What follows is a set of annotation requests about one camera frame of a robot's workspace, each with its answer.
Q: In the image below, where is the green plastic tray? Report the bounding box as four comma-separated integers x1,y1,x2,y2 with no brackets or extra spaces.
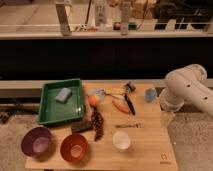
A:
38,78,85,126

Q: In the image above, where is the dark green scrub pad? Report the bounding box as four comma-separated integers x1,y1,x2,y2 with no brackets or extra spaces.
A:
71,121,92,133

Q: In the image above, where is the dark grape bunch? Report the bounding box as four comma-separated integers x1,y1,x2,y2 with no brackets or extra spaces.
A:
91,107,104,141

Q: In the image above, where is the blue cup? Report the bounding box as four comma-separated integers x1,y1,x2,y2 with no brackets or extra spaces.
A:
145,89,157,103

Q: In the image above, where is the metal fork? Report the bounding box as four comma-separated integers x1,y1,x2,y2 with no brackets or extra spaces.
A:
115,124,143,128

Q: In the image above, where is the black handled knife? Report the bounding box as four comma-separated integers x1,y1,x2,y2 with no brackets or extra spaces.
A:
124,94,135,115

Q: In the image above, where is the wooden table board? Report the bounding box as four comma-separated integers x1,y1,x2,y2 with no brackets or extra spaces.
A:
25,83,178,171

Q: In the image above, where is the purple bowl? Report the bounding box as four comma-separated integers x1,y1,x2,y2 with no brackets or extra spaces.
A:
21,127,52,157

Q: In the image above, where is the blue sponge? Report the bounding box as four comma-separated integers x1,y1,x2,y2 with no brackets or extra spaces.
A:
55,88,72,103

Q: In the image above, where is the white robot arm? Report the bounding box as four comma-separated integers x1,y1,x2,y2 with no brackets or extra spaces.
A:
159,64,213,118

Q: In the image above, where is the orange fruit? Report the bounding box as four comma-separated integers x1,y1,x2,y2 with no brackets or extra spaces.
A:
88,95,100,106

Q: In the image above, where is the orange carrot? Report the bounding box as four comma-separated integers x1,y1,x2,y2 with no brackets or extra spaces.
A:
112,99,130,114

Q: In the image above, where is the yellow banana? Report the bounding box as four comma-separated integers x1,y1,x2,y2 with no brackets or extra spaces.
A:
106,88,125,99

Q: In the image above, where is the white cup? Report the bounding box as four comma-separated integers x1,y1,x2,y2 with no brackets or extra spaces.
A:
112,131,131,151

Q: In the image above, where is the orange bowl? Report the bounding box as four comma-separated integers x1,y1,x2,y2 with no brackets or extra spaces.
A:
60,134,89,163

